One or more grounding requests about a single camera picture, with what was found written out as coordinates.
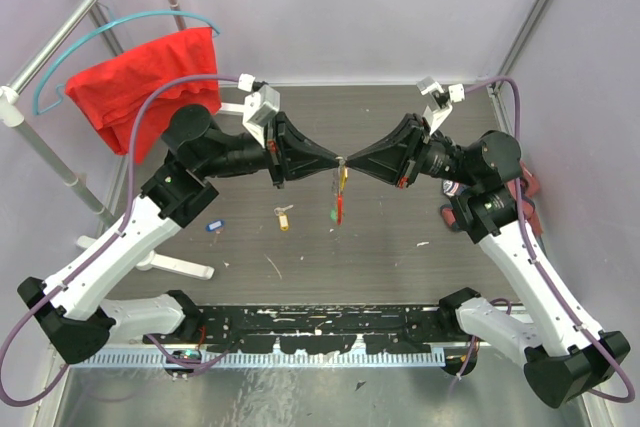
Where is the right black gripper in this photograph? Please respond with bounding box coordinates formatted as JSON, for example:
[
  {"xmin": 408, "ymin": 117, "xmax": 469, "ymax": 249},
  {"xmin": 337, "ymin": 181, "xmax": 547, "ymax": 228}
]
[{"xmin": 345, "ymin": 113, "xmax": 479, "ymax": 189}]

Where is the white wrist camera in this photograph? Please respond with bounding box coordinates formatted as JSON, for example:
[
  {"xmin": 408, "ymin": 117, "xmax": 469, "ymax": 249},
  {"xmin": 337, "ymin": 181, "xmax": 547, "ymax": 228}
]
[
  {"xmin": 238, "ymin": 73, "xmax": 280, "ymax": 147},
  {"xmin": 416, "ymin": 77, "xmax": 465, "ymax": 135}
]

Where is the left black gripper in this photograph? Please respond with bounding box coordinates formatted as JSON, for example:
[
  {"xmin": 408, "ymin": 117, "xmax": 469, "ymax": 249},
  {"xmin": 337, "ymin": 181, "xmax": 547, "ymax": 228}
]
[{"xmin": 200, "ymin": 112, "xmax": 342, "ymax": 190}]

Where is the purple cable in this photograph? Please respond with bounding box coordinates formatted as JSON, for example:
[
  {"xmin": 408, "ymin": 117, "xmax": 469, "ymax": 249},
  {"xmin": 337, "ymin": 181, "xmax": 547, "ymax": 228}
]
[
  {"xmin": 447, "ymin": 76, "xmax": 636, "ymax": 404},
  {"xmin": 0, "ymin": 74, "xmax": 246, "ymax": 407}
]

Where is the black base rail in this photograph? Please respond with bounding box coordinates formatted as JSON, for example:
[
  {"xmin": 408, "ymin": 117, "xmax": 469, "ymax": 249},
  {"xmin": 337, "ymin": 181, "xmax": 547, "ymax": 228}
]
[{"xmin": 154, "ymin": 304, "xmax": 471, "ymax": 355}]

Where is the metal key holder red handle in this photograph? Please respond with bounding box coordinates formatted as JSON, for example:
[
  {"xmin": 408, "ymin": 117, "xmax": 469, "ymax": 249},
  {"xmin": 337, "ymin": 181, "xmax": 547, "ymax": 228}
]
[{"xmin": 332, "ymin": 157, "xmax": 347, "ymax": 226}]

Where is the teal clothes hanger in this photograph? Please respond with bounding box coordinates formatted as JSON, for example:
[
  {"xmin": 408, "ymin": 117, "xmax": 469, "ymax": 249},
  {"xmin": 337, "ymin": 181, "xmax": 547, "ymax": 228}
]
[{"xmin": 32, "ymin": 10, "xmax": 221, "ymax": 116}]

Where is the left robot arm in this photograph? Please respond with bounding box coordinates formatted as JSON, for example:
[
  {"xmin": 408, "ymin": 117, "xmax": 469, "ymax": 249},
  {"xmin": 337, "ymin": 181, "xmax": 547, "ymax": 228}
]
[{"xmin": 18, "ymin": 104, "xmax": 339, "ymax": 364}]

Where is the reddish shirt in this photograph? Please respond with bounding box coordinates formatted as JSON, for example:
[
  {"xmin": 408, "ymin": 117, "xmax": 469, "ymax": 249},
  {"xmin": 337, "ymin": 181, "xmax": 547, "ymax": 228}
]
[{"xmin": 439, "ymin": 161, "xmax": 543, "ymax": 239}]

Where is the red cloth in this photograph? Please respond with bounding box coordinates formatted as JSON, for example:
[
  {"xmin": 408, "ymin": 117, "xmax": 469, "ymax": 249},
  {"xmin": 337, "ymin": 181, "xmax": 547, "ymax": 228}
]
[{"xmin": 65, "ymin": 27, "xmax": 221, "ymax": 164}]

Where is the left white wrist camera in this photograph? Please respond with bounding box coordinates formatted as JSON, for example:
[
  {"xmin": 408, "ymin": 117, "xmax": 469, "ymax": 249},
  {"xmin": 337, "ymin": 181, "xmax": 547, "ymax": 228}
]
[{"xmin": 238, "ymin": 73, "xmax": 280, "ymax": 147}]

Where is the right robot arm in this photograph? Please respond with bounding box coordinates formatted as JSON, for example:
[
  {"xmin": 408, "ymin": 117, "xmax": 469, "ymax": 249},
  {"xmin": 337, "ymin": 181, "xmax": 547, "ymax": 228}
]
[{"xmin": 346, "ymin": 115, "xmax": 630, "ymax": 408}]

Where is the white clothes rack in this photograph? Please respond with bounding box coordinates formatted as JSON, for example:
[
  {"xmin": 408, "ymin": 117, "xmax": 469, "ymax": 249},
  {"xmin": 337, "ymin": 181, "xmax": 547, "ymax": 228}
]
[{"xmin": 0, "ymin": 0, "xmax": 270, "ymax": 281}]

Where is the yellow tag key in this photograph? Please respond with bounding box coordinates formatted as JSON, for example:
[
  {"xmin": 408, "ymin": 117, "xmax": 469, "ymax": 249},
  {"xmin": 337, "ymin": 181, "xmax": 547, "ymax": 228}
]
[
  {"xmin": 274, "ymin": 204, "xmax": 293, "ymax": 232},
  {"xmin": 338, "ymin": 166, "xmax": 348, "ymax": 193}
]

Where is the blue tag key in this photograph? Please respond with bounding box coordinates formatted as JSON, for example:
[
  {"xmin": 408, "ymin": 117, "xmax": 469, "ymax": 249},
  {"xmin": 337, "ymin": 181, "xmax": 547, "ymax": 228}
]
[{"xmin": 206, "ymin": 219, "xmax": 225, "ymax": 232}]

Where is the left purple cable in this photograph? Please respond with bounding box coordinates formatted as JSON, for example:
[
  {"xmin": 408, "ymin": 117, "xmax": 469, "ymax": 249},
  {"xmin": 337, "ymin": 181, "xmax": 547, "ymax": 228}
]
[{"xmin": 0, "ymin": 74, "xmax": 246, "ymax": 407}]

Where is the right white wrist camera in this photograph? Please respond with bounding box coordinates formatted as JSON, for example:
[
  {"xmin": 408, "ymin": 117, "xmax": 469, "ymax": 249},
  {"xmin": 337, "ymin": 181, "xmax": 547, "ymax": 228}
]
[{"xmin": 416, "ymin": 77, "xmax": 465, "ymax": 135}]

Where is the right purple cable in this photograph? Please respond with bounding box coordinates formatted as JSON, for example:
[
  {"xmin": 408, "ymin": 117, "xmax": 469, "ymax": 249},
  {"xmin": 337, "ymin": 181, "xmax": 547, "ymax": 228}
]
[{"xmin": 447, "ymin": 76, "xmax": 636, "ymax": 404}]

